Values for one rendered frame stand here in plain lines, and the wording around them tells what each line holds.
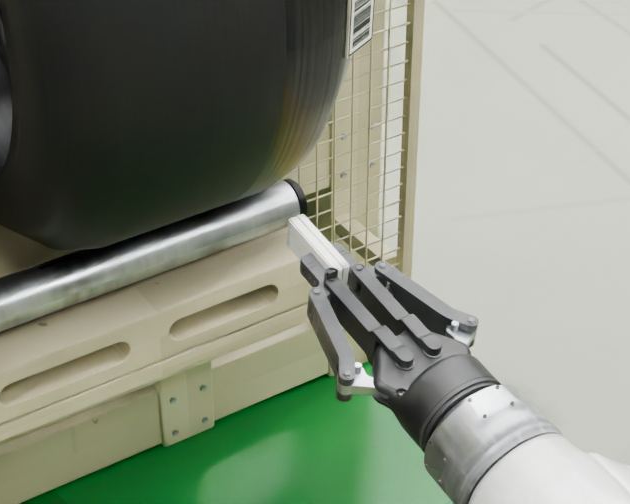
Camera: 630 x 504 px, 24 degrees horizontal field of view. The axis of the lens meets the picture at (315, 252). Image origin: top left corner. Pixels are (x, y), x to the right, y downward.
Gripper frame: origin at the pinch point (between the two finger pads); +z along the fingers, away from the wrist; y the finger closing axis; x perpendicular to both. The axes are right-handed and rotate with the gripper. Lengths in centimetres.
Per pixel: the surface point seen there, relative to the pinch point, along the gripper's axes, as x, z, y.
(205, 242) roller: 12.4, 17.1, 0.4
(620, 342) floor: 108, 48, -106
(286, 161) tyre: 0.0, 11.2, -4.0
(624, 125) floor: 116, 104, -159
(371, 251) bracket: 76, 62, -57
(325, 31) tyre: -14.4, 9.1, -5.3
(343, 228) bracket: 77, 70, -57
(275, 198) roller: 11.2, 18.3, -7.9
